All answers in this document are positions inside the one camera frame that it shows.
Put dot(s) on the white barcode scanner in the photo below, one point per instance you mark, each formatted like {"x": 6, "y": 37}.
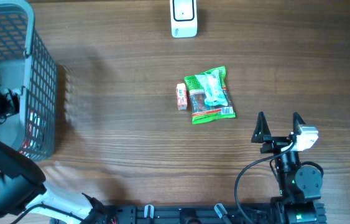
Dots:
{"x": 184, "y": 18}

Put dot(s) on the green snack bag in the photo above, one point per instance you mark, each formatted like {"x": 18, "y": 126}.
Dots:
{"x": 202, "y": 113}

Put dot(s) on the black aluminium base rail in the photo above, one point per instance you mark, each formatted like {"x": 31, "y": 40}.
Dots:
{"x": 193, "y": 214}

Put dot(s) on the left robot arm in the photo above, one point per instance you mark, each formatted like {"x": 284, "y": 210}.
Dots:
{"x": 24, "y": 190}

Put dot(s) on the grey plastic shopping basket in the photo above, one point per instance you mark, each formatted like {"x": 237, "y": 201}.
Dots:
{"x": 29, "y": 71}

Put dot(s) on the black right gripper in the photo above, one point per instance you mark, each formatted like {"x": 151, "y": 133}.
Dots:
{"x": 274, "y": 143}

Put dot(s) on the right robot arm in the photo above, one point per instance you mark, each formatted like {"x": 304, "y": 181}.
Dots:
{"x": 299, "y": 182}

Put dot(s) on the small red candy pack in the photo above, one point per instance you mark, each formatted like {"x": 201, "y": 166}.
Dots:
{"x": 182, "y": 100}

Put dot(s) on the teal white tissue pack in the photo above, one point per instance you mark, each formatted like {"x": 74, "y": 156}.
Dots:
{"x": 211, "y": 84}

